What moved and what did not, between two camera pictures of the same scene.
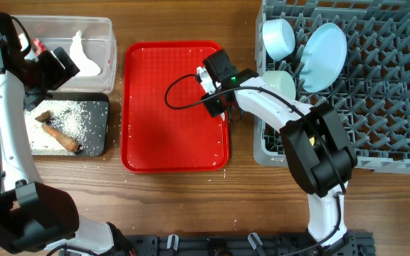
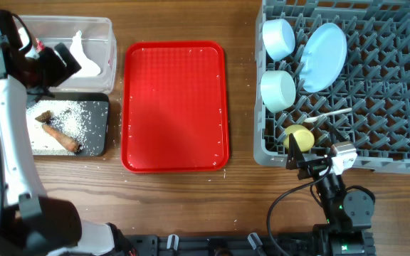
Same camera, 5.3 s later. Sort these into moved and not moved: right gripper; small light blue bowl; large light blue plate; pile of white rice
Moved: right gripper
Not moved: pile of white rice; large light blue plate; small light blue bowl
